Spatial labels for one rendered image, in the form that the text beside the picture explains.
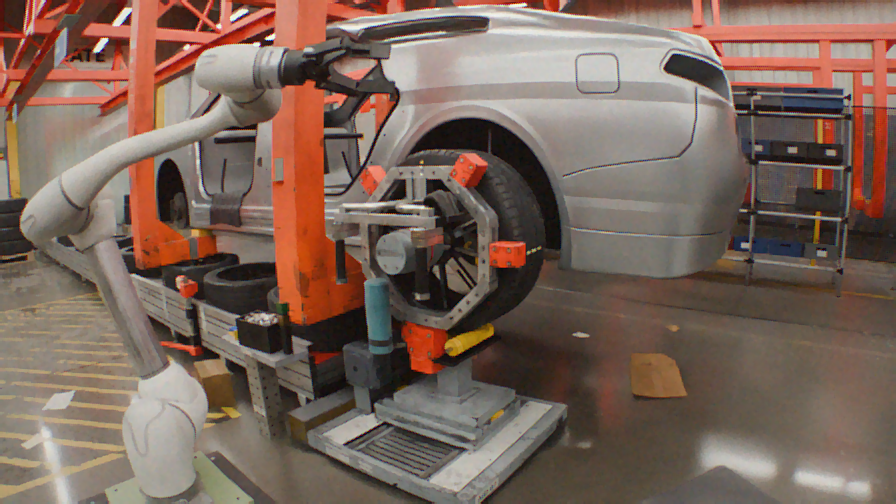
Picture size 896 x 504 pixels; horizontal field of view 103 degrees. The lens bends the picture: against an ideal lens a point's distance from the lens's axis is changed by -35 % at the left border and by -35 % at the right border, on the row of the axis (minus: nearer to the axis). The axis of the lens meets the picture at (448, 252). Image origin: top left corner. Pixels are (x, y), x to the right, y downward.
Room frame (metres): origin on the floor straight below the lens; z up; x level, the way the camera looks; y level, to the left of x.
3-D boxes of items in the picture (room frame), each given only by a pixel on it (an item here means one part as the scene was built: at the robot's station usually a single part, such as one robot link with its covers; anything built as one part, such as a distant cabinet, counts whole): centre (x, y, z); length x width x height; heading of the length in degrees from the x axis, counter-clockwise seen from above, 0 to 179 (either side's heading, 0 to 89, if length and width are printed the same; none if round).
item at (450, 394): (1.91, -0.02, 0.32); 0.40 x 0.30 x 0.28; 55
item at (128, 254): (4.11, 2.88, 0.39); 0.66 x 0.66 x 0.24
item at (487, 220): (1.77, 0.08, 0.85); 0.54 x 0.07 x 0.54; 55
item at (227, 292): (2.99, 1.26, 0.39); 0.66 x 0.66 x 0.24
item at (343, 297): (2.27, 0.40, 0.69); 0.52 x 0.17 x 0.35; 145
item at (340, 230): (1.70, 0.34, 0.93); 0.09 x 0.05 x 0.05; 145
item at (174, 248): (3.38, 1.98, 0.69); 0.52 x 0.17 x 0.35; 145
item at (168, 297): (2.74, 1.60, 0.28); 2.47 x 0.09 x 0.22; 55
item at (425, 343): (1.80, 0.06, 0.48); 0.16 x 0.12 x 0.17; 145
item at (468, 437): (1.93, 0.02, 0.13); 0.50 x 0.36 x 0.10; 55
